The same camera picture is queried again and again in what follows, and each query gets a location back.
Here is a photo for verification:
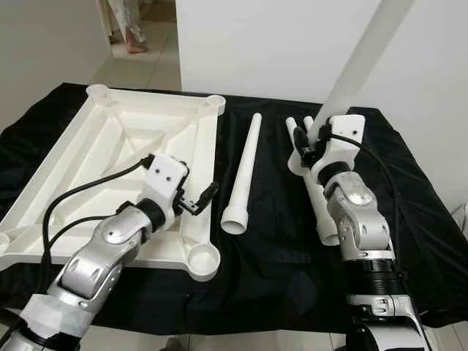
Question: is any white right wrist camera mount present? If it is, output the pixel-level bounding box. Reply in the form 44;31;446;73
311;113;366;180

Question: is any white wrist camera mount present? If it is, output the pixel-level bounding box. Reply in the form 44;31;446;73
139;155;191;224
311;113;366;180

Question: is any black table cloth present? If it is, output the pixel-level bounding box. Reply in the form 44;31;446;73
0;82;468;336

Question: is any person in light clothes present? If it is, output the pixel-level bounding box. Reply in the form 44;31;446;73
99;0;148;54

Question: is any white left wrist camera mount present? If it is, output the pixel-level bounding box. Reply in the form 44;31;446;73
139;155;191;224

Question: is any white plastic children table top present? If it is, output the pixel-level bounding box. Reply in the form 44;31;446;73
0;84;227;282

